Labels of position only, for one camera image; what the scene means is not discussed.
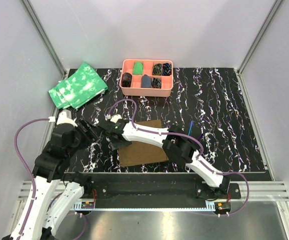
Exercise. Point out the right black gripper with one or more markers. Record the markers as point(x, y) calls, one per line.
point(115, 146)

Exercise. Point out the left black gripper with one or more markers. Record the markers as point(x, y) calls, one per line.
point(93, 132)

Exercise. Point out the brown cloth napkin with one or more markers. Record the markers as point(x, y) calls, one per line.
point(139, 153)

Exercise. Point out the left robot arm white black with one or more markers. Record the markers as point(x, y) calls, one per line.
point(41, 218)

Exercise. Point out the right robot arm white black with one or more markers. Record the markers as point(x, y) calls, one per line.
point(180, 148)

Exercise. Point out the green white patterned cloth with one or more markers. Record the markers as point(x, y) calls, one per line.
point(82, 86)

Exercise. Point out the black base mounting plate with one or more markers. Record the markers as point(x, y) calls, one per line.
point(148, 191)

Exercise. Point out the dark brown rolled cloth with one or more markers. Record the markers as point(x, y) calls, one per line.
point(126, 80)

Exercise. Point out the pink compartment tray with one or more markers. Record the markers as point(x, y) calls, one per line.
point(136, 90)

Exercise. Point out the blue grey rolled cloth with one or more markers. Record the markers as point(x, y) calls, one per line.
point(146, 81)

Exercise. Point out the black patterned rolled cloth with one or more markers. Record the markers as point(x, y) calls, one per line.
point(156, 83)

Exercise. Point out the green rolled cloth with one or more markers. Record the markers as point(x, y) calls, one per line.
point(138, 68)

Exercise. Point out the black multicolour rolled cloth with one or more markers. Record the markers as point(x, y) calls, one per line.
point(157, 69)

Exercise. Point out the black blue rolled cloth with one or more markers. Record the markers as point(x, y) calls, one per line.
point(166, 69)

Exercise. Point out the black marble pattern mat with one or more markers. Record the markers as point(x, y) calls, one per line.
point(211, 97)

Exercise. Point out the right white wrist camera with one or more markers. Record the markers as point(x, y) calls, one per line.
point(113, 118)

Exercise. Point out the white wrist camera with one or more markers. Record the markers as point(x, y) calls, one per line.
point(64, 117)
point(113, 118)

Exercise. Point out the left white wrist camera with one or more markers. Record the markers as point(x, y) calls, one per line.
point(64, 117)

